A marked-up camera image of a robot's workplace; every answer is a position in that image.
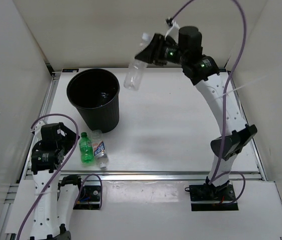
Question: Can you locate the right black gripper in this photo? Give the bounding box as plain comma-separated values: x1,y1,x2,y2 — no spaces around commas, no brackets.
134,34,187,68

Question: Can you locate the clear unlabelled plastic bottle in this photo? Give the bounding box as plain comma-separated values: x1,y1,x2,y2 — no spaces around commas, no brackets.
124,32,152,91

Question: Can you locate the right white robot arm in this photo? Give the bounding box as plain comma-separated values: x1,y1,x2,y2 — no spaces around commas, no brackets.
135,26,257,200

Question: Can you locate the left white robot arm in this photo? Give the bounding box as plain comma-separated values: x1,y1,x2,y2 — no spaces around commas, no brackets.
30,122,86,240

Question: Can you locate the black plastic waste bin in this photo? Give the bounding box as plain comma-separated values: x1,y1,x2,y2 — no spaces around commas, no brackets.
67,68,120,133

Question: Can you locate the green plastic soda bottle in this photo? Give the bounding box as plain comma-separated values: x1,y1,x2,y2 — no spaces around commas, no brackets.
79,132,94,164

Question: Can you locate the clear bottle white blue label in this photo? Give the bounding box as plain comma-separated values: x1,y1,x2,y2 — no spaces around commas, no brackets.
92,130,109,170

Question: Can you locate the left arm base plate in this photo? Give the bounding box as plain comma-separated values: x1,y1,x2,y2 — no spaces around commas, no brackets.
73,183,102,210

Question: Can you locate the aluminium table frame rail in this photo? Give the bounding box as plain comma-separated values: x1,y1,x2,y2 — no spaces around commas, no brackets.
0,67,282,240

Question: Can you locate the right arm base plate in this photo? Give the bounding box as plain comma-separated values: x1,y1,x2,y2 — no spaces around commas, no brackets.
184,183,239,212

